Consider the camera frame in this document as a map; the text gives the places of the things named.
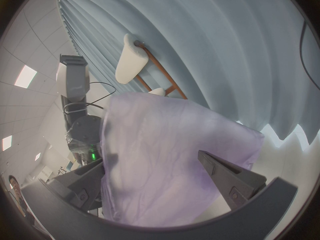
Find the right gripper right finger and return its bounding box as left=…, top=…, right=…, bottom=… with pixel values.
left=198, top=150, right=267, bottom=211

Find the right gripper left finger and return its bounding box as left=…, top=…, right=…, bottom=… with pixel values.
left=46, top=157, right=105, bottom=210

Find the purple plastic bag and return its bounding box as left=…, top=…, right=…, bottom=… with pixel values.
left=99, top=91, right=265, bottom=227

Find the black cable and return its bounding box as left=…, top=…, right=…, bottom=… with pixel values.
left=300, top=20, right=320, bottom=89
left=64, top=82, right=117, bottom=115

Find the blue-green curtain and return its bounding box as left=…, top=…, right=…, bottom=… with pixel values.
left=54, top=0, right=320, bottom=148

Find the person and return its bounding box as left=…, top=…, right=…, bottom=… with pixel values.
left=7, top=175, right=34, bottom=224

